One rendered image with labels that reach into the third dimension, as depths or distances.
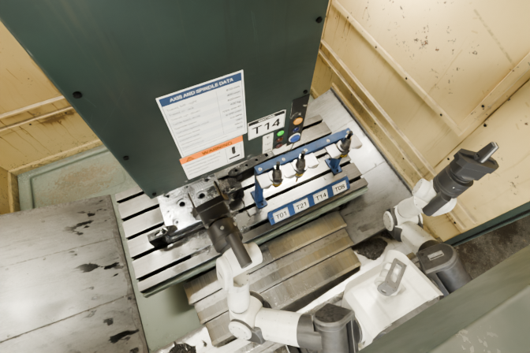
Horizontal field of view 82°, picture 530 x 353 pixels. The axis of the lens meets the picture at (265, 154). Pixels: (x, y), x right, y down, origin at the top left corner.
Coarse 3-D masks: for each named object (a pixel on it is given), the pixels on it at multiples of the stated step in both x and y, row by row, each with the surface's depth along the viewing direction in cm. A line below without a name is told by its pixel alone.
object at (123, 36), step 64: (0, 0) 31; (64, 0) 34; (128, 0) 37; (192, 0) 40; (256, 0) 45; (320, 0) 50; (64, 64) 39; (128, 64) 44; (192, 64) 49; (256, 64) 55; (128, 128) 54
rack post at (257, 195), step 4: (256, 180) 131; (256, 184) 135; (256, 188) 139; (260, 188) 137; (252, 192) 153; (256, 192) 143; (260, 192) 141; (252, 196) 152; (256, 196) 148; (260, 196) 146; (256, 200) 151; (260, 200) 150; (264, 200) 151; (256, 204) 150; (260, 204) 150; (264, 204) 150
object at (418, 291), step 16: (368, 272) 100; (416, 272) 94; (352, 288) 93; (368, 288) 93; (400, 288) 89; (416, 288) 90; (432, 288) 90; (352, 304) 91; (368, 304) 89; (384, 304) 88; (400, 304) 88; (416, 304) 87; (432, 304) 86; (368, 320) 86; (384, 320) 85; (400, 320) 85; (368, 336) 86
